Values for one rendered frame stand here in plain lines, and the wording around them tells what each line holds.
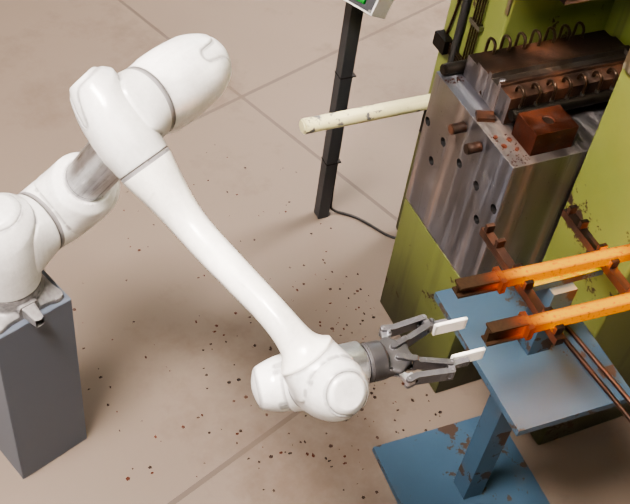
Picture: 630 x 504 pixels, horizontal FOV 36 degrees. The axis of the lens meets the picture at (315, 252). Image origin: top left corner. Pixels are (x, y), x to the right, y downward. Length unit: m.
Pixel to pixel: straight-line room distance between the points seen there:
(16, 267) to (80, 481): 0.78
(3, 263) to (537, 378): 1.18
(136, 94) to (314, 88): 2.28
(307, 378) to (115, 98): 0.56
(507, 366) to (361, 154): 1.61
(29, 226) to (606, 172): 1.30
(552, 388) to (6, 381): 1.24
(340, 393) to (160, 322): 1.55
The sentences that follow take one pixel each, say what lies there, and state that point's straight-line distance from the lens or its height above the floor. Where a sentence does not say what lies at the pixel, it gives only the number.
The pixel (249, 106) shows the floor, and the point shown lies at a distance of 3.80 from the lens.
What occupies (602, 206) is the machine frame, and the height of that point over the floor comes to 0.84.
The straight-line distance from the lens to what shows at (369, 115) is 2.82.
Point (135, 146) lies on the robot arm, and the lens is 1.66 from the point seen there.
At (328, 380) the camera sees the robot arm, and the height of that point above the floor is 1.13.
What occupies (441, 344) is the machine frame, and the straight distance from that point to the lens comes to 2.84.
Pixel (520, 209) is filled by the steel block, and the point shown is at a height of 0.76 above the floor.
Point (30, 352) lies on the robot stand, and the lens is 2.38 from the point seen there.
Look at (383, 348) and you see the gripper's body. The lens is 1.80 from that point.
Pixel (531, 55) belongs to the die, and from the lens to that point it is 2.55.
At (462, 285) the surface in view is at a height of 0.95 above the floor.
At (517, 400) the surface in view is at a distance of 2.17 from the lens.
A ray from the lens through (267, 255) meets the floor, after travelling 3.24.
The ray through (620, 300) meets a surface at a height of 0.95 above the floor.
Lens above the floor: 2.38
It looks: 47 degrees down
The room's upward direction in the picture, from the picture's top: 9 degrees clockwise
